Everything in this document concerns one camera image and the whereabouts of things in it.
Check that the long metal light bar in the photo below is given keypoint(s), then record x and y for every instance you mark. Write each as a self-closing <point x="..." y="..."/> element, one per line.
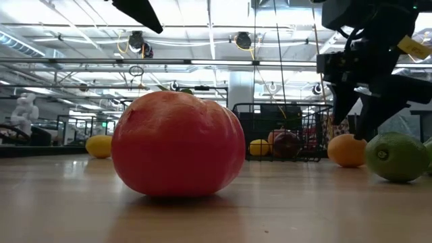
<point x="101" y="61"/>

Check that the patterned cloth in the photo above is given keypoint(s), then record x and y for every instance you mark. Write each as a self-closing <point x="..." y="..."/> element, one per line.
<point x="337" y="130"/>

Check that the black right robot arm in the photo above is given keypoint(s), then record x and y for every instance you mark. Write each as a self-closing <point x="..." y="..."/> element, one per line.
<point x="371" y="17"/>

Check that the dark red plum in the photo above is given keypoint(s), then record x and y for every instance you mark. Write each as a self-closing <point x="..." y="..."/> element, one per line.
<point x="286" y="146"/>

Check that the small black ceiling reel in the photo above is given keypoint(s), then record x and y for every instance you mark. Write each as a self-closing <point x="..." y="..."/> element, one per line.
<point x="316" y="89"/>
<point x="174" y="86"/>

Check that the black metal table frame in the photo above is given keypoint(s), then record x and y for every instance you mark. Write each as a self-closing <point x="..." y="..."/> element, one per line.
<point x="33" y="150"/>

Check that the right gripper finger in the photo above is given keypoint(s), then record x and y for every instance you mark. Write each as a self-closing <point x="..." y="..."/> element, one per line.
<point x="344" y="101"/>
<point x="388" y="94"/>

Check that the red apple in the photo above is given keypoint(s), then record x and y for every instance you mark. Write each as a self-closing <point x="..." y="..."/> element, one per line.
<point x="271" y="138"/>

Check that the silver ventilation duct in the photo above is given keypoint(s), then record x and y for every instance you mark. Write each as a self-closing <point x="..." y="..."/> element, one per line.
<point x="17" y="44"/>

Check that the white figure statue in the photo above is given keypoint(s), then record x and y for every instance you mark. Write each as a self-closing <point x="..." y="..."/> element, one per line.
<point x="25" y="111"/>

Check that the orange-red tomato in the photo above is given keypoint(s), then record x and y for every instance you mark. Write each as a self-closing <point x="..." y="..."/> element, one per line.
<point x="175" y="145"/>

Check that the black office chair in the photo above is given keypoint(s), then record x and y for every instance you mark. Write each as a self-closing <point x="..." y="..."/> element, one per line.
<point x="40" y="136"/>

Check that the black railing cart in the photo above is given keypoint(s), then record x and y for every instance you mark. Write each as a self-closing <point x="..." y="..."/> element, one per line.
<point x="84" y="130"/>

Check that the yellow paper tag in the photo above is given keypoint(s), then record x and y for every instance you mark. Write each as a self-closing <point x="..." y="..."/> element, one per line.
<point x="413" y="47"/>

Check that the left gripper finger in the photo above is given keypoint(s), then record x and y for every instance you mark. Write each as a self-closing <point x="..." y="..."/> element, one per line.
<point x="138" y="11"/>

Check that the orange fruit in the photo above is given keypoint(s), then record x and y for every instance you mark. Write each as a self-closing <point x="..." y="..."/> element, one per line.
<point x="346" y="150"/>

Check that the green lime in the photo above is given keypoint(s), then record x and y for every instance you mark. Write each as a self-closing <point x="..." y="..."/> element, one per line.
<point x="395" y="157"/>

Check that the light green vegetable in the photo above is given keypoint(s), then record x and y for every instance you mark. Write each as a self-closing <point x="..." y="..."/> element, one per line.
<point x="428" y="155"/>

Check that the yellow lemon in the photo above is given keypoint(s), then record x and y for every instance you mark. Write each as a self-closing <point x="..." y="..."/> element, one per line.
<point x="259" y="148"/>
<point x="98" y="146"/>

